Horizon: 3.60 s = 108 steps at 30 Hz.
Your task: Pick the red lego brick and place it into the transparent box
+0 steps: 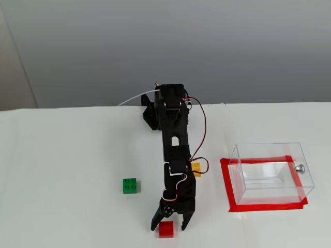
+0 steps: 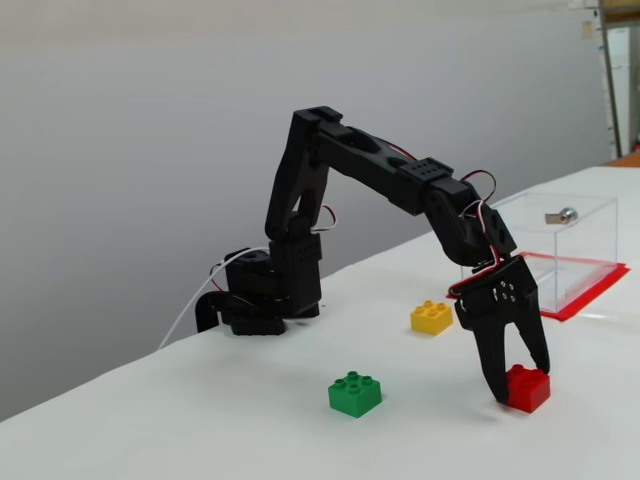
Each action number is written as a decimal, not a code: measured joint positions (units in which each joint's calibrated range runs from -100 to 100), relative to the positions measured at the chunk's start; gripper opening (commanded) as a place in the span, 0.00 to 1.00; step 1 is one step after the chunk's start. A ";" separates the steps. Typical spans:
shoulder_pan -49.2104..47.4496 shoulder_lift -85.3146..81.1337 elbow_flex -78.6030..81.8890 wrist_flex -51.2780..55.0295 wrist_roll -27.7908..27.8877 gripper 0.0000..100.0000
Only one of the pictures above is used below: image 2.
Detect red tape base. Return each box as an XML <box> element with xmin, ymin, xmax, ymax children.
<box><xmin>446</xmin><ymin>252</ymin><xmax>631</xmax><ymax>325</ymax></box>

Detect yellow lego brick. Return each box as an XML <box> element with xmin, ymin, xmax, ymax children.
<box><xmin>409</xmin><ymin>300</ymin><xmax>455</xmax><ymax>337</ymax></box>

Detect metal rack post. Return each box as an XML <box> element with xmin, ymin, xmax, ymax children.
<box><xmin>597</xmin><ymin>0</ymin><xmax>624</xmax><ymax>160</ymax></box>

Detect white cable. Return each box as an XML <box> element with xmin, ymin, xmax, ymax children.
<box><xmin>157</xmin><ymin>247</ymin><xmax>274</xmax><ymax>352</ymax></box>

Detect white refrigerator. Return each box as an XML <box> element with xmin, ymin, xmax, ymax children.
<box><xmin>605</xmin><ymin>27</ymin><xmax>632</xmax><ymax>157</ymax></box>

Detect red white servo wire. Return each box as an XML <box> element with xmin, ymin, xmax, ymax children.
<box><xmin>447</xmin><ymin>169</ymin><xmax>502</xmax><ymax>297</ymax></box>

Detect black table clamp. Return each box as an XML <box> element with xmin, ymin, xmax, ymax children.
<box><xmin>193</xmin><ymin>292</ymin><xmax>232</xmax><ymax>335</ymax></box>

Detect red lego brick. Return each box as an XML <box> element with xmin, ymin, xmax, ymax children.
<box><xmin>502</xmin><ymin>364</ymin><xmax>552</xmax><ymax>415</ymax></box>

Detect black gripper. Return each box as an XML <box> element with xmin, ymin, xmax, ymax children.
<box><xmin>451</xmin><ymin>253</ymin><xmax>552</xmax><ymax>407</ymax></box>

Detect transparent plastic box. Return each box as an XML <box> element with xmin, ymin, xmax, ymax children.
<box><xmin>458</xmin><ymin>192</ymin><xmax>619</xmax><ymax>315</ymax></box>

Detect green lego brick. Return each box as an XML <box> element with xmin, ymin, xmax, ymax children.
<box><xmin>327</xmin><ymin>371</ymin><xmax>383</xmax><ymax>420</ymax></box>

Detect metal cam lock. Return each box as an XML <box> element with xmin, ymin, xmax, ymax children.
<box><xmin>543</xmin><ymin>207</ymin><xmax>579</xmax><ymax>227</ymax></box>

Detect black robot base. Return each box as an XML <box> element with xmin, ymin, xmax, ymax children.
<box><xmin>222</xmin><ymin>248</ymin><xmax>321</xmax><ymax>337</ymax></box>

